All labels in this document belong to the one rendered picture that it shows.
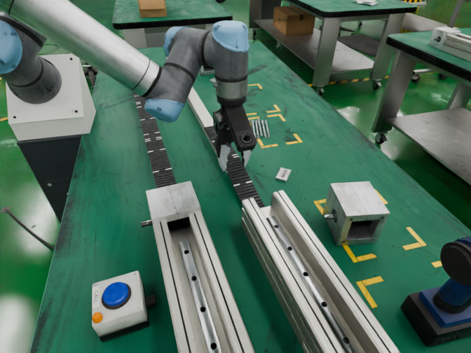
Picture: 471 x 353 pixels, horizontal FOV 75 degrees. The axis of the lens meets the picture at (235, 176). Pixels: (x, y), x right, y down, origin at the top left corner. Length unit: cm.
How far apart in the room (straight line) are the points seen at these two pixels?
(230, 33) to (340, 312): 55
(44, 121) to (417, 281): 110
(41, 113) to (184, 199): 65
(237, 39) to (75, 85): 65
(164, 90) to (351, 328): 55
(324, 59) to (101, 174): 258
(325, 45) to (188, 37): 247
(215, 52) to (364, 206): 44
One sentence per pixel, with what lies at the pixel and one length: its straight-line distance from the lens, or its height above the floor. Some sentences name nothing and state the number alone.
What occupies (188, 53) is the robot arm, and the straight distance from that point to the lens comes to 71.
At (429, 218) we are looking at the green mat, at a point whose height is 78.
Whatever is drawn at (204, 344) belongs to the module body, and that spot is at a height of 82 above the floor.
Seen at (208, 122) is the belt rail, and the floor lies 81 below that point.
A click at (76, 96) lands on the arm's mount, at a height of 89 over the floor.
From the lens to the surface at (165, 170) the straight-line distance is 84.
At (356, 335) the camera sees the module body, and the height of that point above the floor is 83.
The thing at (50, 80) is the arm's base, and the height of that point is 95.
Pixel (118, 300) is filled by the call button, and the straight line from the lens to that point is 56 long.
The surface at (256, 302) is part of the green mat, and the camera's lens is 61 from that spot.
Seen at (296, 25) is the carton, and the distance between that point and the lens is 443.
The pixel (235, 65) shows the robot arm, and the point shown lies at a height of 109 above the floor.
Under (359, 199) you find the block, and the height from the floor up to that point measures 87.
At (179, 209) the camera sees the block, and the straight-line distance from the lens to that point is 63.
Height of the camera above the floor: 132
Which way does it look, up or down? 39 degrees down
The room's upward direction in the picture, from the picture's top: straight up
